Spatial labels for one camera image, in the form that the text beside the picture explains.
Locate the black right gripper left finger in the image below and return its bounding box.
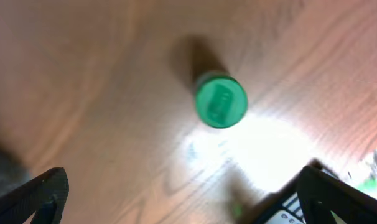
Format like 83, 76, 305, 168
0, 167, 69, 224

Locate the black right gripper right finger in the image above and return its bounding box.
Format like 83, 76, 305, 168
297, 166, 377, 224

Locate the green lid spice jar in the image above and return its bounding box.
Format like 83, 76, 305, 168
193, 70, 249, 129

